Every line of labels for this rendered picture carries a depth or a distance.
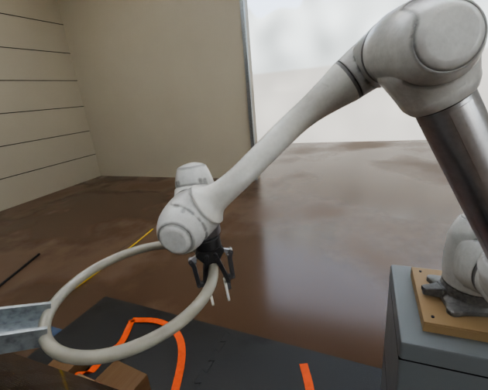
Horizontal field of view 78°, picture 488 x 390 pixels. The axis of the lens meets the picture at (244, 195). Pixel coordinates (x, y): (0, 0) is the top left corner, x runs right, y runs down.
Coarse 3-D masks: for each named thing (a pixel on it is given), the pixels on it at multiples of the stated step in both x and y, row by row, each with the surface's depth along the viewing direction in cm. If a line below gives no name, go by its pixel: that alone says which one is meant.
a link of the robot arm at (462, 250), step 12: (456, 228) 82; (468, 228) 79; (456, 240) 82; (468, 240) 79; (444, 252) 88; (456, 252) 82; (468, 252) 78; (480, 252) 75; (444, 264) 88; (456, 264) 82; (468, 264) 77; (444, 276) 89; (456, 276) 83; (468, 276) 78; (456, 288) 85; (468, 288) 82
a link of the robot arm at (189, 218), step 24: (336, 72) 66; (312, 96) 68; (336, 96) 67; (360, 96) 68; (288, 120) 69; (312, 120) 70; (264, 144) 66; (288, 144) 69; (240, 168) 63; (264, 168) 66; (192, 192) 63; (216, 192) 62; (240, 192) 64; (168, 216) 60; (192, 216) 61; (216, 216) 64; (168, 240) 60; (192, 240) 59
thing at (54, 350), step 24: (96, 264) 100; (216, 264) 89; (72, 288) 91; (48, 312) 80; (192, 312) 71; (48, 336) 71; (144, 336) 66; (168, 336) 67; (72, 360) 64; (96, 360) 63
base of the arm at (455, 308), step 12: (432, 276) 98; (432, 288) 90; (444, 288) 89; (444, 300) 88; (456, 300) 85; (468, 300) 83; (480, 300) 82; (456, 312) 83; (468, 312) 83; (480, 312) 82
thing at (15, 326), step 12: (0, 312) 76; (12, 312) 77; (24, 312) 79; (36, 312) 80; (0, 324) 77; (12, 324) 77; (24, 324) 78; (36, 324) 79; (0, 336) 68; (12, 336) 69; (24, 336) 70; (36, 336) 71; (0, 348) 68; (12, 348) 69; (24, 348) 71
